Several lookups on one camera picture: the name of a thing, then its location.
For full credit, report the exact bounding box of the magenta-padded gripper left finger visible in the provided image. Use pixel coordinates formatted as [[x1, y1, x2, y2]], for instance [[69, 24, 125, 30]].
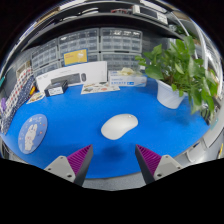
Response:
[[44, 144, 94, 187]]

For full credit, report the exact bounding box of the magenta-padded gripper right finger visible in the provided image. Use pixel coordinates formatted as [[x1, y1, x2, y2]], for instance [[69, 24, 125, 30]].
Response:
[[134, 144, 184, 185]]

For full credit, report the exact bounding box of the white computer mouse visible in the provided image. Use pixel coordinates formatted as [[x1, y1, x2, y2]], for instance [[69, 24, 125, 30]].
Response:
[[100, 113, 139, 141]]

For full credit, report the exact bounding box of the round blue rabbit mouse pad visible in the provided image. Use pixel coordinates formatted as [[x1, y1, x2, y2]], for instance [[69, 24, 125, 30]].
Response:
[[17, 113, 49, 155]]

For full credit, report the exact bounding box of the colourful sticker sheet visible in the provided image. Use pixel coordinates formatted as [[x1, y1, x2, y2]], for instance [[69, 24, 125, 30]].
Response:
[[26, 91, 46, 105], [80, 81, 121, 95]]

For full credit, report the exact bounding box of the dark blue dotted cloth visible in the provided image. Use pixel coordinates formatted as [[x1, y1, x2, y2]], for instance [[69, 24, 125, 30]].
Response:
[[1, 76, 37, 136]]

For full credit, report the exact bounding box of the small black box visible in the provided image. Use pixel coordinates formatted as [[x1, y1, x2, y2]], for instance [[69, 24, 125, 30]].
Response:
[[43, 79, 69, 98]]

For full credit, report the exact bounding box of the red white checkered cloth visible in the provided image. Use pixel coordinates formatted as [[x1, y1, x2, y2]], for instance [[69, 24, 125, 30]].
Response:
[[1, 66, 34, 128]]

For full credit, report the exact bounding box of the white blue glove box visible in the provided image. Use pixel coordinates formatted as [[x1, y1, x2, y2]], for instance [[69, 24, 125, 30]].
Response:
[[108, 67, 148, 88]]

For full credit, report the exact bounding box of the long white keyboard box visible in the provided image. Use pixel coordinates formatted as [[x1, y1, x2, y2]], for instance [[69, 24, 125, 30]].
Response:
[[35, 60, 109, 94]]

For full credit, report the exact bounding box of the green plant in white pot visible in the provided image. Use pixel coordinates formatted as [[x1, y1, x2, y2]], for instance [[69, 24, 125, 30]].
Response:
[[134, 34, 219, 116]]

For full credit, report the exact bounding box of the beige woven basket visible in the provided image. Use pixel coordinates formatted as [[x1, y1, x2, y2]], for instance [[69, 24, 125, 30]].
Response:
[[15, 60, 33, 80]]

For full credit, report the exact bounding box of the yellow blue box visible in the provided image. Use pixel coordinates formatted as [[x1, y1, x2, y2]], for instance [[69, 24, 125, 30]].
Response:
[[62, 48, 89, 67]]

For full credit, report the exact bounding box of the grey metal shelf unit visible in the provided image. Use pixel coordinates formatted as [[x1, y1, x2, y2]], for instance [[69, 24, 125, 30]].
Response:
[[19, 0, 214, 51]]

